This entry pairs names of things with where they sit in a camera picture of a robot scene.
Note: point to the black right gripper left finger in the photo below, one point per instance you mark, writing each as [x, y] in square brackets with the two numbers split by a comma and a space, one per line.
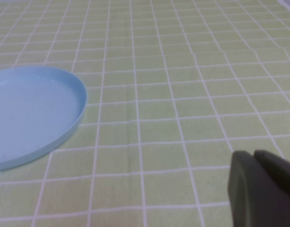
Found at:
[253, 196]

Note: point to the light blue round plate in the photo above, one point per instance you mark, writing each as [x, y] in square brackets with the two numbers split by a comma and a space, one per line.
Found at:
[28, 113]

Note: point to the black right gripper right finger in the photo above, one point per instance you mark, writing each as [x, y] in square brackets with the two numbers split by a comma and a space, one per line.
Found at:
[279, 170]

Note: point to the green checked tablecloth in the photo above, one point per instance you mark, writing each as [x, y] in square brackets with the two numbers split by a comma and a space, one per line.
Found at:
[170, 94]

